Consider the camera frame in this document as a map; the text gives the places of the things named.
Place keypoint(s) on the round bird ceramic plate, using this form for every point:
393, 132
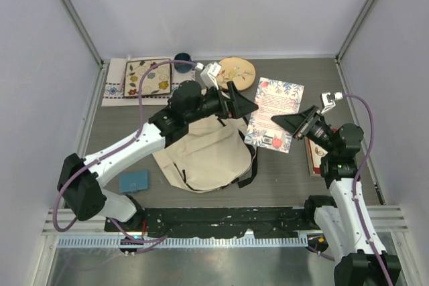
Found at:
238, 70

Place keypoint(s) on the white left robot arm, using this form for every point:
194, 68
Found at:
82, 179

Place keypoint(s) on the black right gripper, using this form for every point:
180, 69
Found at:
295, 123

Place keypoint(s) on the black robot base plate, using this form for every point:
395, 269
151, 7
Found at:
226, 223

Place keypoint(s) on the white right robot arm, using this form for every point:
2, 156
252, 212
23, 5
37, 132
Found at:
360, 256

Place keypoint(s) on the floral cover book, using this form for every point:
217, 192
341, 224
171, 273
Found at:
273, 97

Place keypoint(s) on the white slotted cable duct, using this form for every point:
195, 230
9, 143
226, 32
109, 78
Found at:
247, 241

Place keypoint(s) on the cream canvas backpack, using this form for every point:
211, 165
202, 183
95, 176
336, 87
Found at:
212, 156

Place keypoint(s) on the square floral ceramic plate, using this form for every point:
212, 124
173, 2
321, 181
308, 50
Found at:
158, 82

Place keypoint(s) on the white embroidered placemat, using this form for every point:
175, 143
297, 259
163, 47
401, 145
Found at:
114, 86

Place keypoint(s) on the dark blue ceramic mug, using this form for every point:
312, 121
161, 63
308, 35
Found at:
183, 63

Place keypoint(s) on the red bordered book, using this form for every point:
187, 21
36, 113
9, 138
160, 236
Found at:
314, 153

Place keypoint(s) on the blue small box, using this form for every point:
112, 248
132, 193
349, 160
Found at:
132, 182

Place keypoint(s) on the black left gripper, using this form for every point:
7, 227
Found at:
235, 106

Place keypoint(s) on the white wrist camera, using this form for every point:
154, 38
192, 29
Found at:
328, 102
209, 74

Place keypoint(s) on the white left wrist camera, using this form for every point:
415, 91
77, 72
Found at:
209, 74

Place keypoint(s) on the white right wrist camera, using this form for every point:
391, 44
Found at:
328, 102

